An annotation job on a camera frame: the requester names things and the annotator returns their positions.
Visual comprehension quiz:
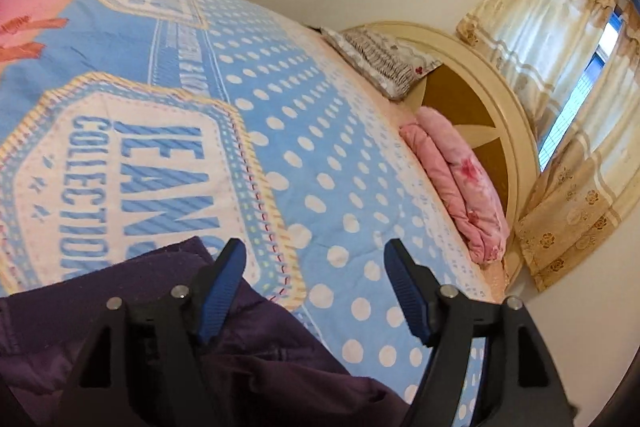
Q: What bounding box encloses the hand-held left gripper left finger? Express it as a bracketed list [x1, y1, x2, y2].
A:
[55, 238, 247, 427]

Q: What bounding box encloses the tan floral curtain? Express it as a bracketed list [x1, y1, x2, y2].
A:
[455, 0, 640, 293]

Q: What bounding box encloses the blue printed blanket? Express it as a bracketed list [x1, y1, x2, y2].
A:
[0, 0, 501, 427]

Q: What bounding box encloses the purple jacket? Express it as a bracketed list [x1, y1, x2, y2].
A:
[0, 236, 411, 427]

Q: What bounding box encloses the cream round headboard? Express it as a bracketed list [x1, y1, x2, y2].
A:
[340, 21, 542, 293]

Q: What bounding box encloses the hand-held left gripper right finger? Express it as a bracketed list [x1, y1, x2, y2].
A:
[384, 238, 576, 427]

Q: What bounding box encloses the grey patterned pillow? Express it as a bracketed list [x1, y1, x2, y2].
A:
[320, 27, 443, 102]

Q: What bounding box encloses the pink floral folded quilt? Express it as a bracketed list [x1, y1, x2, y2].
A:
[399, 106, 511, 264]

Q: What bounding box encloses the window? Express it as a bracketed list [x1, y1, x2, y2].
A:
[537, 4, 628, 172]

